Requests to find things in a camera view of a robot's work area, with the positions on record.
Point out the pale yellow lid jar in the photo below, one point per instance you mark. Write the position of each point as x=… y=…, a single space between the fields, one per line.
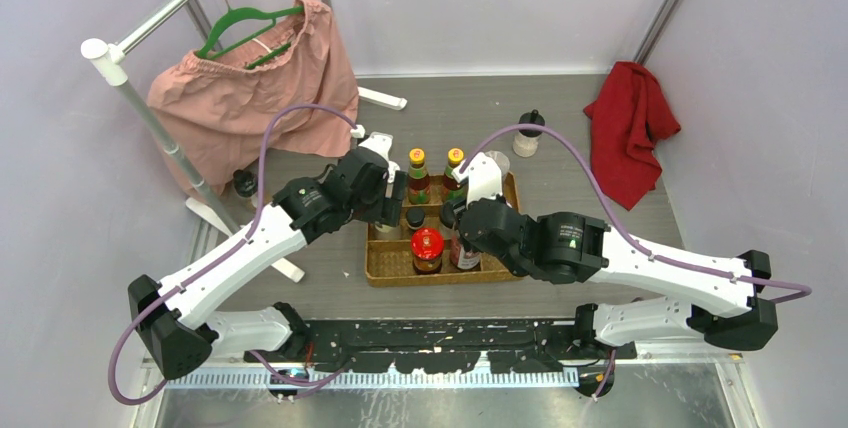
x=386 y=232

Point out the yellow cap sauce bottle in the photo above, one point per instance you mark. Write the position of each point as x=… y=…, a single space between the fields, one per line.
x=418 y=179
x=452 y=188

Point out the clear vinegar bottle red label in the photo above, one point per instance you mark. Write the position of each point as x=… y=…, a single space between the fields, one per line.
x=462 y=259

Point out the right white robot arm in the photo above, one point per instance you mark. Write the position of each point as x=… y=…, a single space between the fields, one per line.
x=566 y=247

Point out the woven divided tray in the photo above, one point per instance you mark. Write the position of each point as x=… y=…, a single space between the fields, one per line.
x=389 y=263

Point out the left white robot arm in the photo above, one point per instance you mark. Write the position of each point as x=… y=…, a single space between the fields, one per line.
x=182 y=325

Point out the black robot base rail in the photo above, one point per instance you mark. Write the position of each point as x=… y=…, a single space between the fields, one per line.
x=447 y=347

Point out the small black cap bottle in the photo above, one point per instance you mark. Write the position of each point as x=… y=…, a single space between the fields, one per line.
x=415 y=218

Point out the pink skirt garment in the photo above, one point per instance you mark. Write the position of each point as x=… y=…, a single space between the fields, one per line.
x=217 y=109

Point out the red lid sauce jar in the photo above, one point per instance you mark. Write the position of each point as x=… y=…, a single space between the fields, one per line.
x=427 y=247

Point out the dark lid small jar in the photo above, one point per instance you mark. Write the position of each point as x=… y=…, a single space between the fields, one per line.
x=245 y=185

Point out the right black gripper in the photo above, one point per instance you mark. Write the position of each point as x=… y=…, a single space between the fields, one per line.
x=457 y=206

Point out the white garment rack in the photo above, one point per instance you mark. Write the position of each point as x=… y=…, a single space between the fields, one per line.
x=235 y=28

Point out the silver lid tall glass jar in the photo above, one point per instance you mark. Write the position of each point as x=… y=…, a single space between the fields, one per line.
x=501 y=160

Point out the red cloth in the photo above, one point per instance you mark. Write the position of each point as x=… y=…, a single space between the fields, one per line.
x=629 y=117

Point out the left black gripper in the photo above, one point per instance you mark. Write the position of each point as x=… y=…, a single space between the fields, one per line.
x=387 y=208

